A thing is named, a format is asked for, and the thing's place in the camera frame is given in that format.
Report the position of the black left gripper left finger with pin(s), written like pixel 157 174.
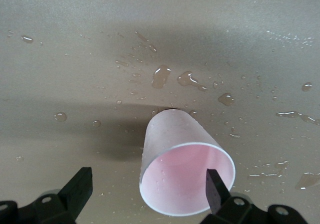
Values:
pixel 75 191

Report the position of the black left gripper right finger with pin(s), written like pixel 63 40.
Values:
pixel 217 194

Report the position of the pink plastic cup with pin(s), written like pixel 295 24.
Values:
pixel 180 174

